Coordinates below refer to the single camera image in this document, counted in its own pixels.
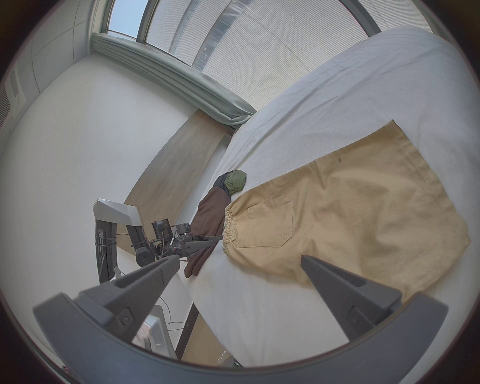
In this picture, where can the brown garment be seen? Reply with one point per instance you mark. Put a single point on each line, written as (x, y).
(210, 213)

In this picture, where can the window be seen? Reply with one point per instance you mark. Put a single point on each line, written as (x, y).
(262, 45)

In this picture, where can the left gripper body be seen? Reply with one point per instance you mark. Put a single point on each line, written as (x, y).
(187, 247)

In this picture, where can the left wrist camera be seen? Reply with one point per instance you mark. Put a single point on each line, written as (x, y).
(182, 229)

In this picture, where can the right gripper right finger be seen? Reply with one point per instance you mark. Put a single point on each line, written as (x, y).
(356, 303)

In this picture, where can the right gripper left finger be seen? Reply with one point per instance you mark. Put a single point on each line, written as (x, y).
(123, 300)

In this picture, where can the bed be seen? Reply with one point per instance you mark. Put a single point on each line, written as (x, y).
(337, 93)

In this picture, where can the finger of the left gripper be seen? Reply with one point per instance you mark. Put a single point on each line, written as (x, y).
(213, 241)

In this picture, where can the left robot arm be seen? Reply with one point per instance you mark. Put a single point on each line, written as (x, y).
(112, 212)

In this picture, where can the green garment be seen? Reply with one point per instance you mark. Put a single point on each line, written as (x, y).
(236, 182)

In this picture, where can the dark grey garment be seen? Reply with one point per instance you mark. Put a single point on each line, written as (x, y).
(220, 182)

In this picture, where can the grey-green curtain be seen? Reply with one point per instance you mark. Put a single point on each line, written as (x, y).
(168, 71)

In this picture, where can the white ceiling air conditioner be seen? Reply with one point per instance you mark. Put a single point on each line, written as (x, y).
(7, 108)

